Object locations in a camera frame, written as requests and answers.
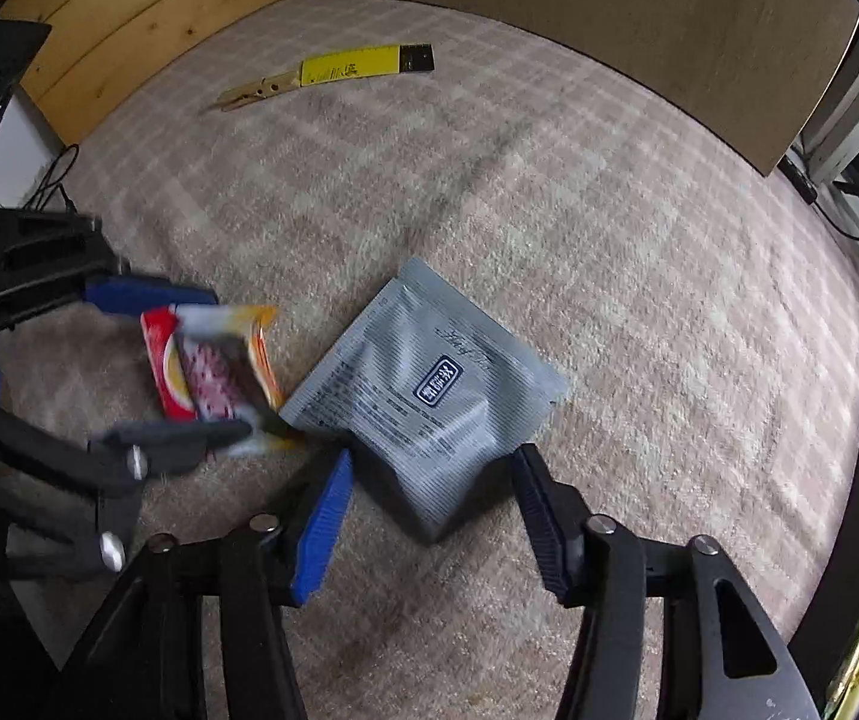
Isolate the wooden plank panel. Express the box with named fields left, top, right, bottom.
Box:
left=0, top=0, right=303, bottom=147

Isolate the yellow and black flat case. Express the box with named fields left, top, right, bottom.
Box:
left=298, top=43, right=435, bottom=87

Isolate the black power adapter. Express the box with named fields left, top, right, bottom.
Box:
left=782, top=154, right=821, bottom=203

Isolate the plaid cloth desktop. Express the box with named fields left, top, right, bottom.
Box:
left=0, top=0, right=859, bottom=720

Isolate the grey foil packet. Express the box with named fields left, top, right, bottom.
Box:
left=280, top=256, right=569, bottom=545

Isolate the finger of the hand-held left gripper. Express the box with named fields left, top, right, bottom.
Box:
left=0, top=211, right=218, bottom=332
left=0, top=388, right=252, bottom=580

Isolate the wooden clothespin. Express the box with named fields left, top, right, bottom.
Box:
left=220, top=69, right=303, bottom=113

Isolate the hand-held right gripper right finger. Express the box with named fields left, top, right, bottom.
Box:
left=510, top=444, right=824, bottom=720

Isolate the red orange snack packet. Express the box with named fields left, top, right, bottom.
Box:
left=139, top=304, right=303, bottom=458

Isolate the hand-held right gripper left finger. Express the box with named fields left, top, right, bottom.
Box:
left=62, top=446, right=356, bottom=720

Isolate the brown cardboard board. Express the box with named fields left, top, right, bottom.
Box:
left=302, top=0, right=859, bottom=179

